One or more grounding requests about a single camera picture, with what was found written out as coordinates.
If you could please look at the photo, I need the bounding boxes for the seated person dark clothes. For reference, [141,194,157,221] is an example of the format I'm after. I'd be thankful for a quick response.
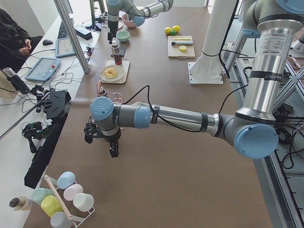
[0,9,32,71]

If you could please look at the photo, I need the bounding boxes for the tea bottle carried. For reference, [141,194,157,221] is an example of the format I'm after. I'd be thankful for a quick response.
[111,40,122,65]

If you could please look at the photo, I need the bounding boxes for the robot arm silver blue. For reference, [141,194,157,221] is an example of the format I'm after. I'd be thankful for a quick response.
[84,0,304,159]
[106,0,174,44]

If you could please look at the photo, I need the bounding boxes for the glazed twisted donut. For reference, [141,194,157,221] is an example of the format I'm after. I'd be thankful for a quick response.
[104,68,118,78]

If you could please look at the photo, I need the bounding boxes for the copper wire bottle rack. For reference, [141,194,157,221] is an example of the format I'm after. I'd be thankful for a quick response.
[96,80,124,104]

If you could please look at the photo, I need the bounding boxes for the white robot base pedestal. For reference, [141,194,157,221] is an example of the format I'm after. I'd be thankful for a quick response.
[188,0,238,84]

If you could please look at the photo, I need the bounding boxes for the yellow lemon near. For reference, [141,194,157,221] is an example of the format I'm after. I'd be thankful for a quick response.
[164,27,172,35]

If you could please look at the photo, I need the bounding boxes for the black keyboard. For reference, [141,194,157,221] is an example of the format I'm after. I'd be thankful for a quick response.
[57,22,69,39]

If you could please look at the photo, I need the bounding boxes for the white round plate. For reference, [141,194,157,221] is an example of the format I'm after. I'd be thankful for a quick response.
[100,64,125,82]

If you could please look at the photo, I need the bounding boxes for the aluminium frame post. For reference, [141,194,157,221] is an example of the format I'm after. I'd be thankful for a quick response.
[54,0,89,74]

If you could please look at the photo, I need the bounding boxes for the steel muddler black tip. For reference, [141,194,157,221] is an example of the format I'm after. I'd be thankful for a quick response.
[171,41,193,46]

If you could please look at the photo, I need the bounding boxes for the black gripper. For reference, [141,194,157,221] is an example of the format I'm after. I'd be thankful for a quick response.
[84,122,121,158]
[99,13,119,44]

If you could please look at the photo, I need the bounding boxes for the yellow mug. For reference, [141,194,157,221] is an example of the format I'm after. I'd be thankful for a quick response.
[40,195,63,218]

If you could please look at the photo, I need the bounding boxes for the cream rabbit tray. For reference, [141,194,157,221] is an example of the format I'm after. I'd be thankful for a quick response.
[100,57,130,84]

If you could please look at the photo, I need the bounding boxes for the grey folded cloth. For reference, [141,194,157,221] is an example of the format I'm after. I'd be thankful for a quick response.
[111,47,125,57]

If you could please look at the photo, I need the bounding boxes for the black computer mouse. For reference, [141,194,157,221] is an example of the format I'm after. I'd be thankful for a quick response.
[42,39,53,46]

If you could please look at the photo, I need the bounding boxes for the mint mug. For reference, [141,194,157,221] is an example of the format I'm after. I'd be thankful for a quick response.
[31,188,54,205]

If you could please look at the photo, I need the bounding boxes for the pink ice bowl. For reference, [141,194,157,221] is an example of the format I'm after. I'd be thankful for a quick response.
[122,13,137,29]

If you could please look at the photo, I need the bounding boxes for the grey blue mug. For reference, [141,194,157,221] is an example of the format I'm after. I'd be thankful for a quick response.
[50,211,73,228]

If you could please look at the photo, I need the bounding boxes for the half lemon slice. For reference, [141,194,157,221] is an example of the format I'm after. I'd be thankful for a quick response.
[179,45,187,52]

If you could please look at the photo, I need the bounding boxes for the black thermos bottle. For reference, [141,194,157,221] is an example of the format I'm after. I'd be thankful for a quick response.
[3,67,30,95]

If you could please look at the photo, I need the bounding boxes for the yellow lemon far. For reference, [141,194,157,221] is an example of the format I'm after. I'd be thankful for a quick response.
[172,25,181,33]

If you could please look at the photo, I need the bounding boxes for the tea bottle back rack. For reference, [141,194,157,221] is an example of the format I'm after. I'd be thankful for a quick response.
[97,87,108,97]

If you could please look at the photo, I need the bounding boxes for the white mug rack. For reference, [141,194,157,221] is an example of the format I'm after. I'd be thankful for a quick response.
[44,175,95,228]

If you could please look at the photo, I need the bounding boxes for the yellow lemon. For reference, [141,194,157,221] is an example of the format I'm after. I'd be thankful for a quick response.
[164,27,172,35]
[172,25,181,33]

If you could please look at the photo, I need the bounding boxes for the mint green bowl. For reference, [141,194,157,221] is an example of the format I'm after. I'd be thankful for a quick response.
[116,31,130,42]

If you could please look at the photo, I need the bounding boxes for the white mug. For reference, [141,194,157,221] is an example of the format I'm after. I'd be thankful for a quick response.
[73,193,94,212]

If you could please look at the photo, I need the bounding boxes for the bamboo cutting board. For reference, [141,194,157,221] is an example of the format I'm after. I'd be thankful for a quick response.
[168,36,195,58]

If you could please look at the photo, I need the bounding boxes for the green lime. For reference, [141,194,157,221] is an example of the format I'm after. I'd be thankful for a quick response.
[170,30,177,36]

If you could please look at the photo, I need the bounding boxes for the pink mug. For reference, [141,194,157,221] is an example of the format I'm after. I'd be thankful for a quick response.
[63,183,84,201]

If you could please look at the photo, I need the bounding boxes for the blue teach pendant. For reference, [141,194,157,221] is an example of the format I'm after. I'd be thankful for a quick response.
[55,38,75,58]
[24,57,61,82]

